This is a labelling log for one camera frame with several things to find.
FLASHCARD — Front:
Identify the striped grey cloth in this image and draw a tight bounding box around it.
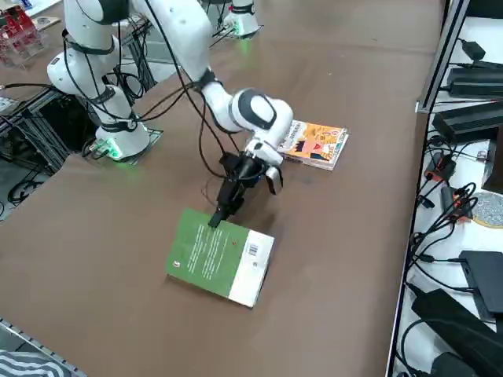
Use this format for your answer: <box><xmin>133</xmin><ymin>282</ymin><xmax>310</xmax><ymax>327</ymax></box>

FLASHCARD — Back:
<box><xmin>0</xmin><ymin>348</ymin><xmax>82</xmax><ymax>377</ymax></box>

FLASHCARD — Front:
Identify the aluminium profile post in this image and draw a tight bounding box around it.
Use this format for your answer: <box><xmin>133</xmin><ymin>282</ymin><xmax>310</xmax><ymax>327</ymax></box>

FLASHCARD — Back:
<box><xmin>415</xmin><ymin>0</ymin><xmax>471</xmax><ymax>114</ymax></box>

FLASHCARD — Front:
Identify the small black charger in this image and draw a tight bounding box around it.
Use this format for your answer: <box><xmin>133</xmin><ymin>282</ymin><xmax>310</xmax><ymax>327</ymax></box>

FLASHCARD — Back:
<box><xmin>461</xmin><ymin>38</ymin><xmax>486</xmax><ymax>60</ymax></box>

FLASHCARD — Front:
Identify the green and white book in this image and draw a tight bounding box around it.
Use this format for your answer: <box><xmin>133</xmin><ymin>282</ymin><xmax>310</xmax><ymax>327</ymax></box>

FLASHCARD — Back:
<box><xmin>165</xmin><ymin>207</ymin><xmax>275</xmax><ymax>309</ymax></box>

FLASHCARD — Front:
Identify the large black power adapter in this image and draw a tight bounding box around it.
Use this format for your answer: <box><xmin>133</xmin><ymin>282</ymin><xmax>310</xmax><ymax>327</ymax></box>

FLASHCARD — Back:
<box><xmin>410</xmin><ymin>289</ymin><xmax>503</xmax><ymax>377</ymax></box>

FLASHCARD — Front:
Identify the speckled grey round pad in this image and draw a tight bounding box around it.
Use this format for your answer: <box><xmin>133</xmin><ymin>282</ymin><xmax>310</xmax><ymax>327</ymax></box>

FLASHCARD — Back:
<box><xmin>470</xmin><ymin>191</ymin><xmax>503</xmax><ymax>229</ymax></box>

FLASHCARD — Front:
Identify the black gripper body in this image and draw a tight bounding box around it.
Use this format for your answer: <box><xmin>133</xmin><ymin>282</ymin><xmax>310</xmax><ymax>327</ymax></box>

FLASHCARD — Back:
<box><xmin>218</xmin><ymin>151</ymin><xmax>266</xmax><ymax>198</ymax></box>

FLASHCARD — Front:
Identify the orange illustrated book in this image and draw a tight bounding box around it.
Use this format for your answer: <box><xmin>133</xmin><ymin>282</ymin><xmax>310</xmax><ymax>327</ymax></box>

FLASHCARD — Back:
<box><xmin>279</xmin><ymin>119</ymin><xmax>350</xmax><ymax>172</ymax></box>

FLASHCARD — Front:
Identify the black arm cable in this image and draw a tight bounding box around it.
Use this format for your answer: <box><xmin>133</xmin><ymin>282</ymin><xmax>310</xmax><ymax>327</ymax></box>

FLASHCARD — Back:
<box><xmin>143</xmin><ymin>0</ymin><xmax>237</xmax><ymax>178</ymax></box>

